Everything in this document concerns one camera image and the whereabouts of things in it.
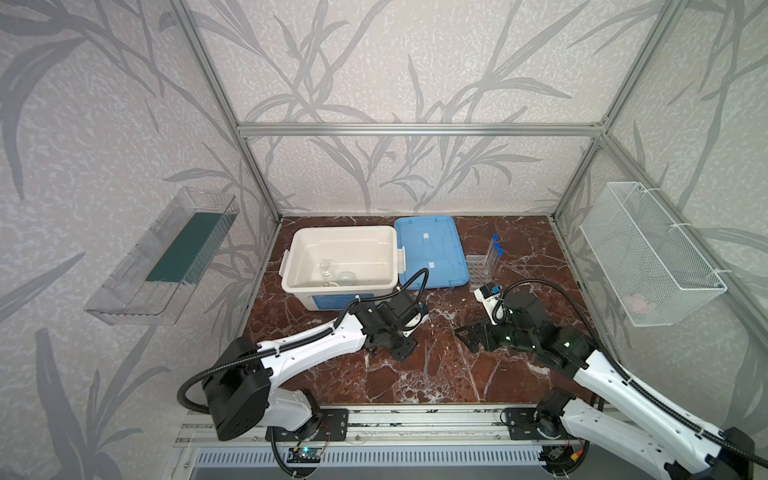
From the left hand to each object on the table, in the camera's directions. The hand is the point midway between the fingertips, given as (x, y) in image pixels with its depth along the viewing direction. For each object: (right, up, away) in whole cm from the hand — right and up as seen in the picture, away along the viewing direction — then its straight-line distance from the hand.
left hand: (410, 337), depth 80 cm
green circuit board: (-26, -26, -8) cm, 38 cm away
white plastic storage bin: (-13, +22, +19) cm, 32 cm away
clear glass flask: (-21, +13, +21) cm, 33 cm away
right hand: (+15, +6, -3) cm, 16 cm away
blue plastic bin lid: (+9, +25, +32) cm, 42 cm away
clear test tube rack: (+25, +17, +22) cm, 37 cm away
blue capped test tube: (+34, +27, +36) cm, 56 cm away
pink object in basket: (+56, +11, -8) cm, 57 cm away
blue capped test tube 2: (+32, +24, +29) cm, 49 cm away
